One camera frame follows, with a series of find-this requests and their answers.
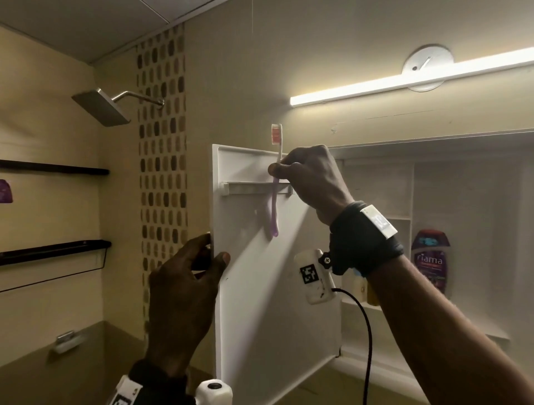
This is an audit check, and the black right wrist band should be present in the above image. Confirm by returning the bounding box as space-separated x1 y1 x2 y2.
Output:
328 201 404 277

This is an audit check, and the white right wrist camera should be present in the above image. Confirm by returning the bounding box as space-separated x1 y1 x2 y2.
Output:
294 249 338 305

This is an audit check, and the chrome wall soap dish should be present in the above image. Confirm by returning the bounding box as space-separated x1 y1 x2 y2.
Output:
51 330 86 354

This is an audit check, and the plain black wall shelf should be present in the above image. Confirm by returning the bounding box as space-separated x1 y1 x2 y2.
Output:
0 160 110 176

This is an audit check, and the black left wrist band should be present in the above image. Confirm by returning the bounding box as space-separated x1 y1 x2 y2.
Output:
106 359 189 405

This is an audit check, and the white framed mirror cabinet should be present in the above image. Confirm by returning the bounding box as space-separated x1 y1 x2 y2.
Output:
211 129 534 405

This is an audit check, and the black shelf with wire rail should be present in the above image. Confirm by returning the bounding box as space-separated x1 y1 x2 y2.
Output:
0 240 112 293

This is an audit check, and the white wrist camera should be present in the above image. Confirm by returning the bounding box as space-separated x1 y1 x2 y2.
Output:
195 379 233 405
294 249 338 305

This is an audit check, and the small white bottle blue cap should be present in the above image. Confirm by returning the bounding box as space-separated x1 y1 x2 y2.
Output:
351 271 368 302

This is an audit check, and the white tube light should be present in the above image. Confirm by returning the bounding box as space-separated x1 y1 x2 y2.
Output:
290 46 534 108

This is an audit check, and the black right camera cable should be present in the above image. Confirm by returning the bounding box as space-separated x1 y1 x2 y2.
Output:
332 288 374 405

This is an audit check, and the purple shower gel bottle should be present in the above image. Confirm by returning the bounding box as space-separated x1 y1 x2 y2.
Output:
411 228 451 295

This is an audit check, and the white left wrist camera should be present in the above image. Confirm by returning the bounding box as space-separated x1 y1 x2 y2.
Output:
195 379 233 405

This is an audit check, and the square chrome shower head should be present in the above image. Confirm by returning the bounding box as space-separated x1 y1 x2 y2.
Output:
71 88 166 127

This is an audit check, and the person's right hand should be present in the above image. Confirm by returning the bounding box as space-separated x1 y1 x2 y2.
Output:
268 145 355 226

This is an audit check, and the person's left hand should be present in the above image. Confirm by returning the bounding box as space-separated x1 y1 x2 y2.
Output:
144 233 231 378

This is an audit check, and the black wrist band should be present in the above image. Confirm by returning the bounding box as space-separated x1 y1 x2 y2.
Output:
106 359 189 405
328 201 404 277

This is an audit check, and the round white wall plate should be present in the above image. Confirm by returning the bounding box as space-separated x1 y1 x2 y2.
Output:
402 45 454 92

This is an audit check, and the pink white toothbrush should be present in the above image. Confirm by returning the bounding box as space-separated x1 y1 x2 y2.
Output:
271 123 284 238

